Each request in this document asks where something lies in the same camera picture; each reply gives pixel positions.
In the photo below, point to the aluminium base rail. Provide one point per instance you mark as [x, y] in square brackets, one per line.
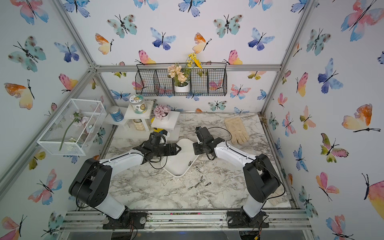
[186, 220]

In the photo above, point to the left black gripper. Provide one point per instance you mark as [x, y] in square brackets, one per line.
[169, 148]

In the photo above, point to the beige work glove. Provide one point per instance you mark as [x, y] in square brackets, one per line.
[237, 129]

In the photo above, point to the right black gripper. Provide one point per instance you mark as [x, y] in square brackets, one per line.
[195, 148]

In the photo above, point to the beige jar under shelf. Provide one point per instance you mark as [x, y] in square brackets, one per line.
[139, 125]

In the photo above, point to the artificial flower stem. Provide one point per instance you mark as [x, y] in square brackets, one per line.
[75, 129]

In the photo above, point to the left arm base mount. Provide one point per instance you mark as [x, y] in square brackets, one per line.
[128, 220]

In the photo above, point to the blue tin can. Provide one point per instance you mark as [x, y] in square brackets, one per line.
[116, 113]

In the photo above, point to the white stepped display shelf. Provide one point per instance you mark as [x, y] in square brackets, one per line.
[126, 128]

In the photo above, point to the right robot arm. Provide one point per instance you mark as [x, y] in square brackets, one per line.
[261, 177]

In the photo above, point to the white plastic storage box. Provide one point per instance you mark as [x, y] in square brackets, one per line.
[177, 165]

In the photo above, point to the green lidded jar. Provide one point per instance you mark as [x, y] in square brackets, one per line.
[138, 104]

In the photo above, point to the black wire wall basket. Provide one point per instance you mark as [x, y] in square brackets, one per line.
[152, 81]

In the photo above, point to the yellow round object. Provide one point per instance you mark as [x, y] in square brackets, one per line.
[156, 129]

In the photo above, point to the pink flower pot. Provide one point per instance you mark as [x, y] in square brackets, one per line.
[162, 112]

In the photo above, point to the white wire mesh basket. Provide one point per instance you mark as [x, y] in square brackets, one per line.
[50, 139]

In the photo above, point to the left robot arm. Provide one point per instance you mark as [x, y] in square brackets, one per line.
[92, 182]

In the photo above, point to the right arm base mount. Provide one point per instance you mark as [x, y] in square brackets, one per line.
[246, 220]

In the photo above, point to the white pot with flowers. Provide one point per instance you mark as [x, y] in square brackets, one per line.
[181, 75]

